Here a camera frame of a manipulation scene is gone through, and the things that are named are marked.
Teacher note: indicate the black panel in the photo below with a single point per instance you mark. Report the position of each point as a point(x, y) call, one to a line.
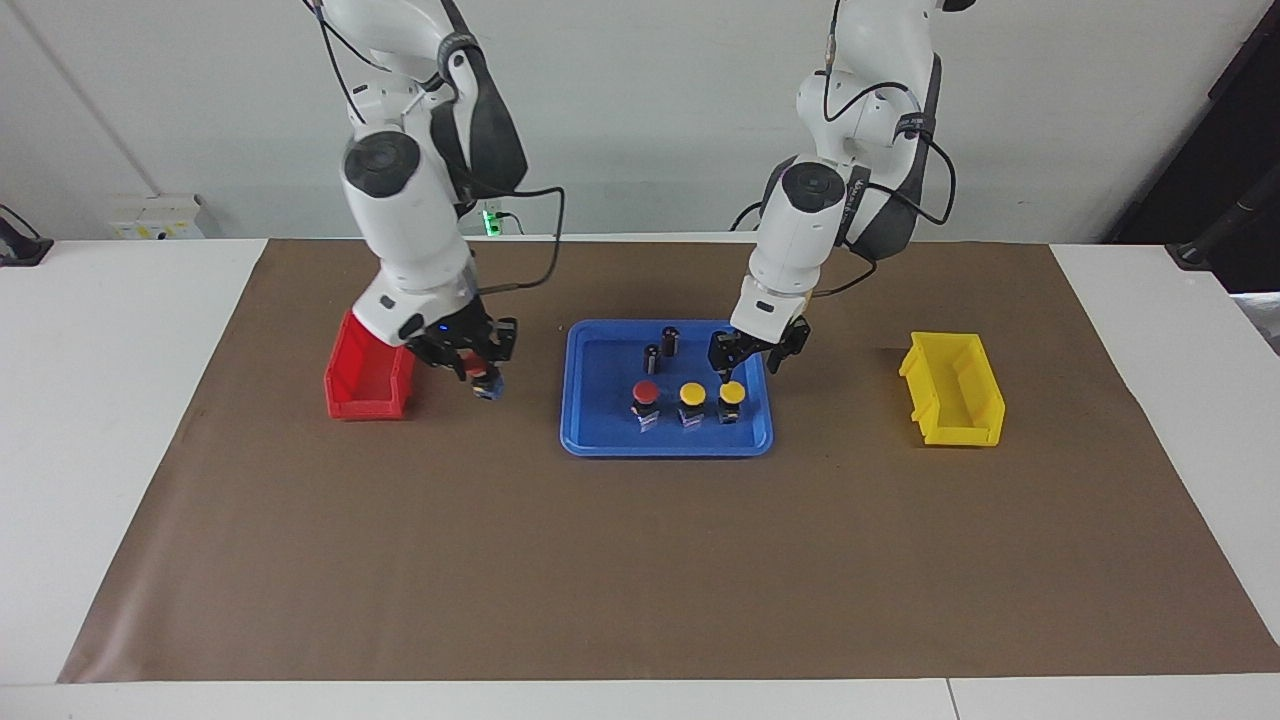
point(1250, 120)

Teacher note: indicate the black clamp device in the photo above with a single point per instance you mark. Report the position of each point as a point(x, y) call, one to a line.
point(22, 250)

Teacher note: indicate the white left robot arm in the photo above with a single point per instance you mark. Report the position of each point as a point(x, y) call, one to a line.
point(800, 230)

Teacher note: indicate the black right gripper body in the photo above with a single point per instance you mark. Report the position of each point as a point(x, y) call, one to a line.
point(450, 340)

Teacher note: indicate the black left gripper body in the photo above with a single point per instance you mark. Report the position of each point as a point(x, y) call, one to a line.
point(755, 343)

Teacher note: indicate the red push button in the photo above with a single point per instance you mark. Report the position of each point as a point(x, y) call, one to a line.
point(488, 386)
point(646, 392)

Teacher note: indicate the blue plastic tray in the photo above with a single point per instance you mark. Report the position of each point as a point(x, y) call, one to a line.
point(610, 400)

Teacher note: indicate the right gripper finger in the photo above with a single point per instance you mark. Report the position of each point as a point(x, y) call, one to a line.
point(505, 340)
point(468, 367)

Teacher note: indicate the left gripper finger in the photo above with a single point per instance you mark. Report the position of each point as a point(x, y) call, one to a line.
point(722, 360)
point(790, 345)

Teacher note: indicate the red plastic bin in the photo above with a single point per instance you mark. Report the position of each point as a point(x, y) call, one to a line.
point(365, 395)

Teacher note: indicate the white power strip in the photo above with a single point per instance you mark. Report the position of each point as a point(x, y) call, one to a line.
point(160, 218)

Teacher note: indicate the black cylindrical capacitor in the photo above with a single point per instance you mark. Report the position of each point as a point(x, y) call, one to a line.
point(670, 342)
point(652, 360)

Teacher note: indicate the brown paper mat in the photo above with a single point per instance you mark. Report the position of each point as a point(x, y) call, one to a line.
point(600, 560)

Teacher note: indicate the black stand pole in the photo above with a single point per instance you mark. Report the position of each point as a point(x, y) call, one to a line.
point(1200, 250)

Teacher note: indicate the yellow plastic bin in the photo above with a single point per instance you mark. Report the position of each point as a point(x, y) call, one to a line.
point(950, 385)

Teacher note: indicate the yellow push button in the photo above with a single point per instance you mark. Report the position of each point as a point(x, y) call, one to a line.
point(732, 393)
point(691, 394)

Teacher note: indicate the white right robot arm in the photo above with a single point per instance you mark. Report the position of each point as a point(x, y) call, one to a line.
point(400, 220)

